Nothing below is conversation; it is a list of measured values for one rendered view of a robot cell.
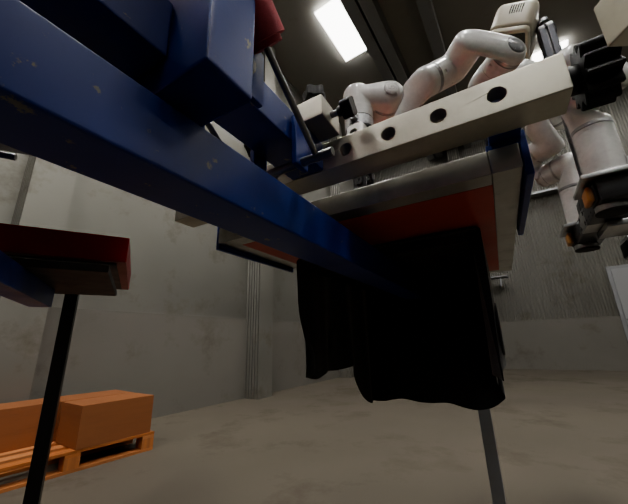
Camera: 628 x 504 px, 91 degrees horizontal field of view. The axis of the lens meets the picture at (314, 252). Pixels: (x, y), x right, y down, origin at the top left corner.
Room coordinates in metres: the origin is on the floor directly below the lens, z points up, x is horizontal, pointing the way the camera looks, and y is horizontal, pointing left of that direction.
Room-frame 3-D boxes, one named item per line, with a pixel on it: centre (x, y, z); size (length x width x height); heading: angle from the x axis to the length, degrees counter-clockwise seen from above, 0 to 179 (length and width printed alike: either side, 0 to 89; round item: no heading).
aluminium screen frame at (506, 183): (0.86, -0.23, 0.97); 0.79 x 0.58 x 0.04; 150
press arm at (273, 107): (0.37, 0.05, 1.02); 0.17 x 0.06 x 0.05; 150
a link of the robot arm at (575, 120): (0.75, -0.81, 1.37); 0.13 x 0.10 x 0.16; 7
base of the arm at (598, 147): (0.75, -0.83, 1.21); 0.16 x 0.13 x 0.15; 57
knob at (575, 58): (0.29, -0.31, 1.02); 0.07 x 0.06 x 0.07; 150
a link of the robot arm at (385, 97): (0.67, -0.17, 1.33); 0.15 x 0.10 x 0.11; 97
